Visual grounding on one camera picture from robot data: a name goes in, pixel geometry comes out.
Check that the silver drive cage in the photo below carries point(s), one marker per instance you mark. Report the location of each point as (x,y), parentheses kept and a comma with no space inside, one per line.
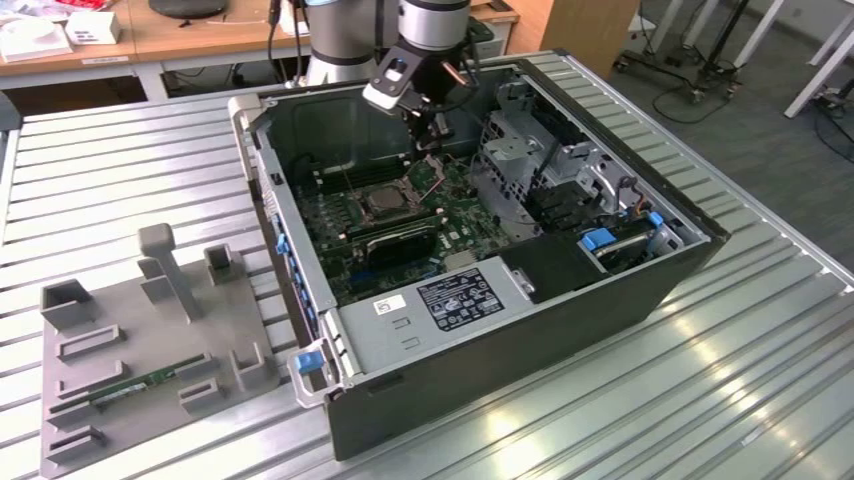
(514,150)

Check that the blue retainer clip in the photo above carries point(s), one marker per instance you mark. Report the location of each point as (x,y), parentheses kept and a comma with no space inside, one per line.
(281,245)

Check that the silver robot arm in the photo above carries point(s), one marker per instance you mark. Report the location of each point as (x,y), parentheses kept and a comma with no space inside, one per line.
(434,25)

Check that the white tape strip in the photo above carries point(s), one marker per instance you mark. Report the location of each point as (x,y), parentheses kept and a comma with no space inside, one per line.
(753,436)

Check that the CPU socket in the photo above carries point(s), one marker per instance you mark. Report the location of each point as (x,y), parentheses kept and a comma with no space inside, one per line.
(401,220)

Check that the white table frame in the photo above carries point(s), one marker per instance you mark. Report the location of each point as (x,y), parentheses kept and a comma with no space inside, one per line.
(820,80)

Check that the flat white box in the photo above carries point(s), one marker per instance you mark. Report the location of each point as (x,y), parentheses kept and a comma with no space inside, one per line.
(34,47)

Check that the black round object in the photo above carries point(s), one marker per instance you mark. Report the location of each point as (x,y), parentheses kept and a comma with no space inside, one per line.
(187,7)

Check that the small white labelled box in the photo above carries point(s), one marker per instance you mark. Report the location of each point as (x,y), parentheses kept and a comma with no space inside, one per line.
(94,25)

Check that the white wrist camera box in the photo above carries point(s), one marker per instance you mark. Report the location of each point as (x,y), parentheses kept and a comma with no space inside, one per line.
(383,97)

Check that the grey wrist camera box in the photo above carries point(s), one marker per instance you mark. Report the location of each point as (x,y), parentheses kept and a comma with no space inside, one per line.
(487,45)

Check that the small blue clip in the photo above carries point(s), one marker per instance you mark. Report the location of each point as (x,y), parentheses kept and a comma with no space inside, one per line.
(654,218)

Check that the black PC case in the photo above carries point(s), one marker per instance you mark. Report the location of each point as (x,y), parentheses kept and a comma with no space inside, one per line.
(534,380)

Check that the blue disk carrier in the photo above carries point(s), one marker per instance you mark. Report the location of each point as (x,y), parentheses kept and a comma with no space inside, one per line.
(597,239)

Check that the green RAM stick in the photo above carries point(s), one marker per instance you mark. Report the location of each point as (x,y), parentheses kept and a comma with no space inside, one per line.
(167,372)
(394,226)

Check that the grey parts rack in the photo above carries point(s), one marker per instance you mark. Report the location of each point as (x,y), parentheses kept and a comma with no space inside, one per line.
(160,340)

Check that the blue case latch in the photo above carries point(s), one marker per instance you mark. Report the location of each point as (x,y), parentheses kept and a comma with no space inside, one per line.
(307,364)

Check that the silver CPU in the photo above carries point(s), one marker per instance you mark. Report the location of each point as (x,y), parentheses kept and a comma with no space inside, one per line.
(389,200)

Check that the red white packet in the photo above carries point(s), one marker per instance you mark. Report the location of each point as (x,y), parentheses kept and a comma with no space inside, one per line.
(80,4)

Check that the green motherboard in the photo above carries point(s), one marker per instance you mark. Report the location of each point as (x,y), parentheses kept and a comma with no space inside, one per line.
(467,210)

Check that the silver chipset heatsink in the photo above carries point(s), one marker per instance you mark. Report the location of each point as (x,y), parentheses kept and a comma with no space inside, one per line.
(462,260)

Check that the wooden desk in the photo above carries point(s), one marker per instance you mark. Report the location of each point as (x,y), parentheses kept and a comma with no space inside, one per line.
(200,35)

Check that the wooden cabinet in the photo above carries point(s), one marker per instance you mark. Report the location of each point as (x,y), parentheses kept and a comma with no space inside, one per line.
(587,30)

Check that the silver power supply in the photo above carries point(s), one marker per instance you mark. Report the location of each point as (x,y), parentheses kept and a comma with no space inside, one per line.
(394,340)

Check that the black wheeled stand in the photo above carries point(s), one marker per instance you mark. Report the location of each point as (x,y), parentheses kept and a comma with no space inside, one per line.
(708,75)

